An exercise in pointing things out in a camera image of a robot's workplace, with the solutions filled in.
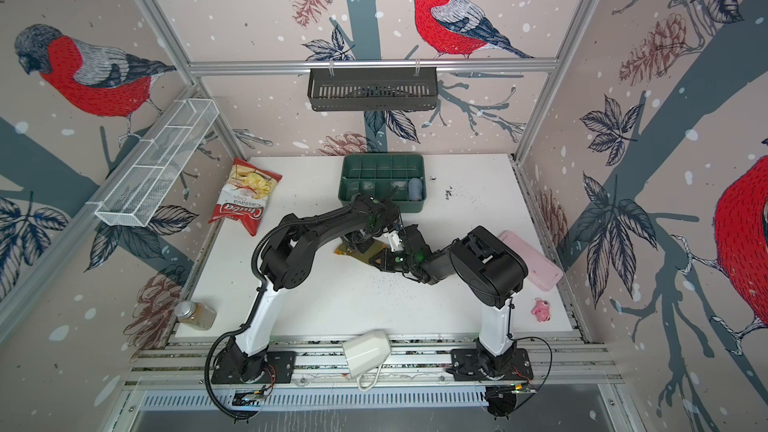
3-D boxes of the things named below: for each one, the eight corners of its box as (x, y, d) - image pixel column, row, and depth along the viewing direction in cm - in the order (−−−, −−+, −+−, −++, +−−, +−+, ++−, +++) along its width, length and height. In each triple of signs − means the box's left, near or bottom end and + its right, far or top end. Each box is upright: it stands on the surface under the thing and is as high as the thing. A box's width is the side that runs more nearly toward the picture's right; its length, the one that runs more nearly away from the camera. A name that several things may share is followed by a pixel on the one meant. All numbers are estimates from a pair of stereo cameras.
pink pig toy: (529, 315, 84) (533, 312, 82) (534, 300, 86) (538, 297, 84) (544, 324, 82) (548, 321, 80) (549, 308, 85) (553, 305, 83)
